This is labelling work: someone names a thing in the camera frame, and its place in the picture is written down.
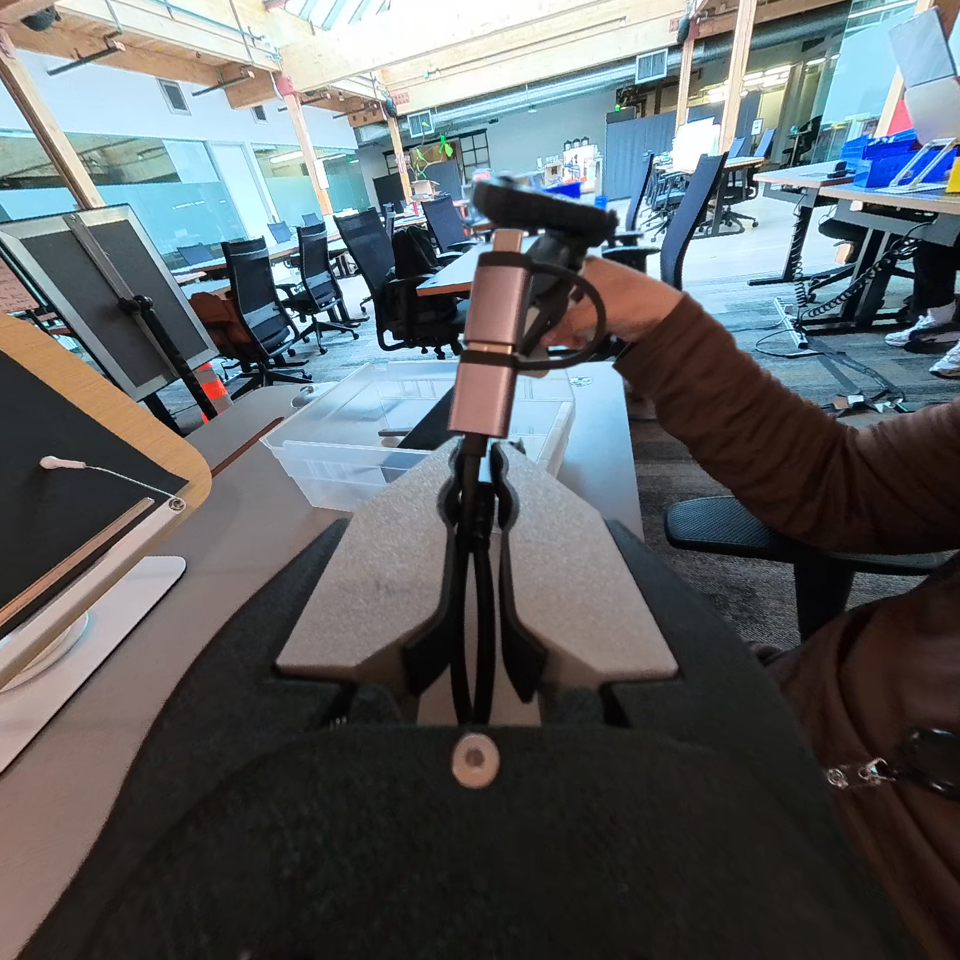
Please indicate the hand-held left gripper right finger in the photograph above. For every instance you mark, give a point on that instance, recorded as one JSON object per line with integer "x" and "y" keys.
{"x": 585, "y": 585}

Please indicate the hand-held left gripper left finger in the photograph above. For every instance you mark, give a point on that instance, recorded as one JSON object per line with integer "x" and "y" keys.
{"x": 367, "y": 592}

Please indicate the grey metal usb adapter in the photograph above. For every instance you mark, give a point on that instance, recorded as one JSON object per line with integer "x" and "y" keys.
{"x": 499, "y": 300}

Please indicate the clear plastic divided bin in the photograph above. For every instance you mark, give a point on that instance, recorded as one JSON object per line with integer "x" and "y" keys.
{"x": 337, "y": 457}

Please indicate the person's right hand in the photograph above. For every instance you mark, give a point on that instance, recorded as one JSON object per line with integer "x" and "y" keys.
{"x": 637, "y": 300}

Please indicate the green plant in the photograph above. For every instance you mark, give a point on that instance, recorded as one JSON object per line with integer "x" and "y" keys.
{"x": 442, "y": 148}

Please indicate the black mesh office chair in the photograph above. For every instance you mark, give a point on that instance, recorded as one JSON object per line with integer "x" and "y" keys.
{"x": 315, "y": 262}
{"x": 251, "y": 285}
{"x": 694, "y": 217}
{"x": 367, "y": 247}

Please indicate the black backpack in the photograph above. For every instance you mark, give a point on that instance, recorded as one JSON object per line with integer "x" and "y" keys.
{"x": 415, "y": 251}

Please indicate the black padded office chair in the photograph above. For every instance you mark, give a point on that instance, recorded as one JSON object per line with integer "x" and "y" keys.
{"x": 750, "y": 532}

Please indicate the grey device on table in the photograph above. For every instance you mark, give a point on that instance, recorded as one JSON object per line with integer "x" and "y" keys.
{"x": 315, "y": 396}

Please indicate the orange traffic cone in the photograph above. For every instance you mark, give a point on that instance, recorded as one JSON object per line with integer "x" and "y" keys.
{"x": 216, "y": 390}

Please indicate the white power strip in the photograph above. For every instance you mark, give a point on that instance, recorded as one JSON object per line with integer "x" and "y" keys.
{"x": 791, "y": 322}

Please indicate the height-adjustable office desk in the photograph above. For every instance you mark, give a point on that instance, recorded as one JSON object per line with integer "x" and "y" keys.
{"x": 825, "y": 184}

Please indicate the person's brown-clothed torso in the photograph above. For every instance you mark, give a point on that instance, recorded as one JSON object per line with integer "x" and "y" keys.
{"x": 862, "y": 675}

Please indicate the reddish brown bag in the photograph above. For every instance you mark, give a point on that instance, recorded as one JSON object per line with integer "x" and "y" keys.
{"x": 217, "y": 322}

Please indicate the wood-framed screen on stand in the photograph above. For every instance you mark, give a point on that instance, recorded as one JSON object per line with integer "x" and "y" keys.
{"x": 60, "y": 465}

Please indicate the blue plastic storage bin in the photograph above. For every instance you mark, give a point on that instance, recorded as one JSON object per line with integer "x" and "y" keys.
{"x": 885, "y": 161}

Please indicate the grey-framed board on tripod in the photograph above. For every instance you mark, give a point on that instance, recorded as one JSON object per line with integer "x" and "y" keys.
{"x": 97, "y": 300}

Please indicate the yellow plastic storage bin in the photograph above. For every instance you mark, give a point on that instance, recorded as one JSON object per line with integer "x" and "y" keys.
{"x": 954, "y": 174}

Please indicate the grey panel on stand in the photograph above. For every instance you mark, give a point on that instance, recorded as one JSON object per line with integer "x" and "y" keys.
{"x": 926, "y": 52}

